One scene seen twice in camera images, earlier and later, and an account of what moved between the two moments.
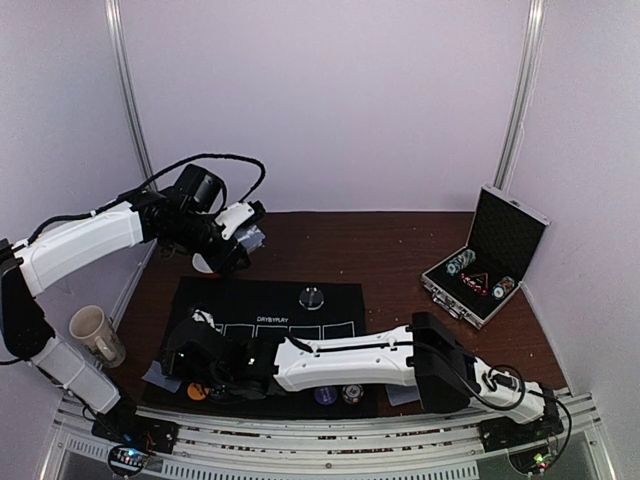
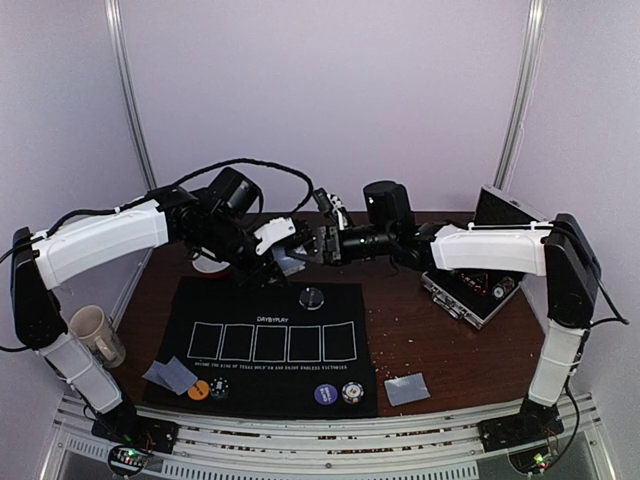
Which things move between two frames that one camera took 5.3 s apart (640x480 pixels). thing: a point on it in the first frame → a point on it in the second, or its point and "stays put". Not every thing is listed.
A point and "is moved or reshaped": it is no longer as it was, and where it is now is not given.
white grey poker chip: [352, 394] stays put
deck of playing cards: [253, 239] is moved or reshaped
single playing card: [402, 394] stays put
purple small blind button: [325, 395] stays put
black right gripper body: [176, 350] → [329, 244]
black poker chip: [219, 390] stays put
